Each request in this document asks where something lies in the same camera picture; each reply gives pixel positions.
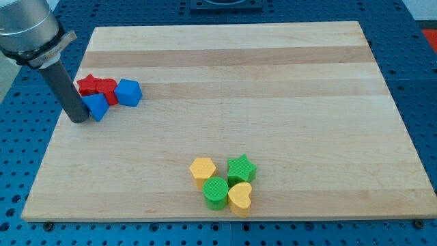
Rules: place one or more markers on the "yellow heart block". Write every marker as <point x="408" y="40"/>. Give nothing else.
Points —
<point x="239" y="199"/>

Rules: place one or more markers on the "wooden board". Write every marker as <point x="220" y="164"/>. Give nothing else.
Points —
<point x="306" y="102"/>

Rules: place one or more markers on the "blue triangle block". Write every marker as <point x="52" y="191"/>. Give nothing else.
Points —
<point x="97" y="104"/>

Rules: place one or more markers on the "red round block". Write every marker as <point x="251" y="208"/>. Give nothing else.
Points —
<point x="107" y="88"/>

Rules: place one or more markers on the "green cylinder block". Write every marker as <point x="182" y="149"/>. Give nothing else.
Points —
<point x="215" y="192"/>

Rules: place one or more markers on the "yellow hexagon block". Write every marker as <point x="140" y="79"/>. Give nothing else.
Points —
<point x="202" y="168"/>

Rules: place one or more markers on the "red object at edge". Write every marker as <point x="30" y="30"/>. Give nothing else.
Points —
<point x="431" y="37"/>

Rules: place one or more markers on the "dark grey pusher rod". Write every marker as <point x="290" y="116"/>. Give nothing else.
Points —
<point x="59" y="81"/>

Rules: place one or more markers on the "red star block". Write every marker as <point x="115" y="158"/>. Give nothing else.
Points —
<point x="88" y="85"/>

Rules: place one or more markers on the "blue cube block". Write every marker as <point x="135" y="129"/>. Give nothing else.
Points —
<point x="128" y="93"/>

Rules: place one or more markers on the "green star block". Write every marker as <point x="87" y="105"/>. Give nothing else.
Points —
<point x="240" y="170"/>

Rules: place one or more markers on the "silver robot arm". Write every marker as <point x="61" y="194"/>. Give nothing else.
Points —
<point x="31" y="35"/>

